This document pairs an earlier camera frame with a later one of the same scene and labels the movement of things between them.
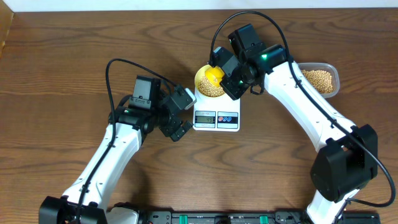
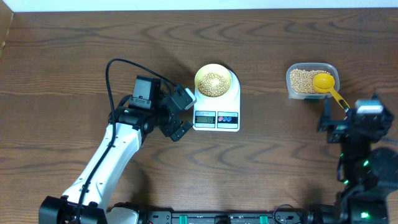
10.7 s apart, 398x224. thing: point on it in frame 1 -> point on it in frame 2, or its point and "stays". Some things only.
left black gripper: x=173 y=128 stays
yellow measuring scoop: x=217 y=74 -> x=323 y=83
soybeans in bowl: x=207 y=88 stays
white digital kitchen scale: x=220 y=113 stays
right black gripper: x=234 y=91 -> x=336 y=126
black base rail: x=252 y=217 stays
